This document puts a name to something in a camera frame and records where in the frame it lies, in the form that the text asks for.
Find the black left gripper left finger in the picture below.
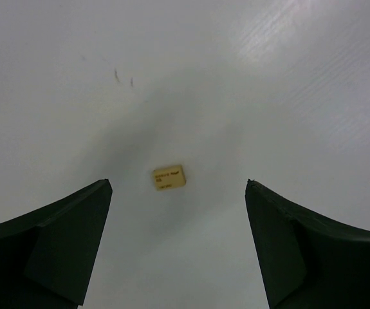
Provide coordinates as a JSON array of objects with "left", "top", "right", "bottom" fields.
[{"left": 0, "top": 179, "right": 113, "bottom": 308}]

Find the yellow eraser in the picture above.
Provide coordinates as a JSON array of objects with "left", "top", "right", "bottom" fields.
[{"left": 152, "top": 165, "right": 187, "bottom": 191}]

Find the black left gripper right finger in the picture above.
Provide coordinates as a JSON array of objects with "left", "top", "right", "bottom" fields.
[{"left": 245, "top": 180, "right": 370, "bottom": 308}]

